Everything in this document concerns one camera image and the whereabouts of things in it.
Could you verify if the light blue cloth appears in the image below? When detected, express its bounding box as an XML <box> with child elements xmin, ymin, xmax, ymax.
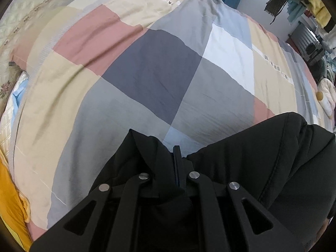
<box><xmin>12</xmin><ymin>80</ymin><xmax>28</xmax><ymax>105</ymax></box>

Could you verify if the pink beige pillow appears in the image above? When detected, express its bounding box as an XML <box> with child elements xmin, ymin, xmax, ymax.
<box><xmin>9</xmin><ymin>5</ymin><xmax>87</xmax><ymax>70</ymax></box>

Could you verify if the cream quilted headboard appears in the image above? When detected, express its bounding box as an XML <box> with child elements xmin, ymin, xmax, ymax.
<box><xmin>0</xmin><ymin>0</ymin><xmax>147</xmax><ymax>58</ymax></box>

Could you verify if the dark plaid scarf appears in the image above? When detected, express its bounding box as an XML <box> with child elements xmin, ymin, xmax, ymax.
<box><xmin>265</xmin><ymin>0</ymin><xmax>315</xmax><ymax>24</ymax></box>

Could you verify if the yellow fleece jacket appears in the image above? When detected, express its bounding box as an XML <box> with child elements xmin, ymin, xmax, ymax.
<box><xmin>307</xmin><ymin>0</ymin><xmax>334</xmax><ymax>29</ymax></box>

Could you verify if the teal hanging garment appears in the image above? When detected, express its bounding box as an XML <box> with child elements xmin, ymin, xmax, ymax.
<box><xmin>287</xmin><ymin>0</ymin><xmax>307</xmax><ymax>24</ymax></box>

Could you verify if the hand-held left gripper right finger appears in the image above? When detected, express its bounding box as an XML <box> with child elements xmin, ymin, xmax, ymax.
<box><xmin>178</xmin><ymin>146</ymin><xmax>306</xmax><ymax>252</ymax></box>

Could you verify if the black puffer jacket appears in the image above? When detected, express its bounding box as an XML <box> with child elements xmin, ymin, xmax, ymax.
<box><xmin>89</xmin><ymin>112</ymin><xmax>336</xmax><ymax>252</ymax></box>

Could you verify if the patchwork checked quilt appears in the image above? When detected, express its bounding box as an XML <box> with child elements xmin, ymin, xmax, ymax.
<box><xmin>8</xmin><ymin>0</ymin><xmax>336</xmax><ymax>231</ymax></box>

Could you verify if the cream quilted mattress cover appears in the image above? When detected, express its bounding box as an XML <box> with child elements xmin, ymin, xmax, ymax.
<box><xmin>0</xmin><ymin>71</ymin><xmax>29</xmax><ymax>158</ymax></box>

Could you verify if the cream plush blanket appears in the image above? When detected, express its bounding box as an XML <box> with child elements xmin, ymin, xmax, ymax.
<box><xmin>318</xmin><ymin>77</ymin><xmax>336</xmax><ymax>103</ymax></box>

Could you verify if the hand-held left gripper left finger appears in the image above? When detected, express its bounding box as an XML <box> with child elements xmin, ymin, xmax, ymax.
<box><xmin>29</xmin><ymin>146</ymin><xmax>180</xmax><ymax>252</ymax></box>

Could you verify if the yellow crown print pillow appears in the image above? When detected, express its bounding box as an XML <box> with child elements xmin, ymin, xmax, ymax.
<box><xmin>0</xmin><ymin>152</ymin><xmax>33</xmax><ymax>251</ymax></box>

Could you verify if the grey suitcase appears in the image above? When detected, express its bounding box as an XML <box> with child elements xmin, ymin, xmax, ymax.
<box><xmin>287</xmin><ymin>22</ymin><xmax>326</xmax><ymax>66</ymax></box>

